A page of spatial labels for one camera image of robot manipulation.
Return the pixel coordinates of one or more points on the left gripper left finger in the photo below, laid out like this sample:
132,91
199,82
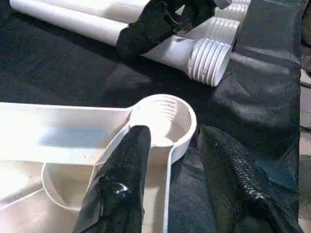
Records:
121,189

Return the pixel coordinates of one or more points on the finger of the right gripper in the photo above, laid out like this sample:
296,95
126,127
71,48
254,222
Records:
199,14
141,38

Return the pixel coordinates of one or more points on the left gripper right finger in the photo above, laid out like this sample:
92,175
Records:
250,194

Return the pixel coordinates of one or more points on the white plastic table leg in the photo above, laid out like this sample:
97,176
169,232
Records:
239,7
209,63
226,25

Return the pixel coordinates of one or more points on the white plastic table top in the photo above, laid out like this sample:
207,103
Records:
60,136

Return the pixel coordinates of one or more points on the white plastic upturned table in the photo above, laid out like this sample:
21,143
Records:
73,72

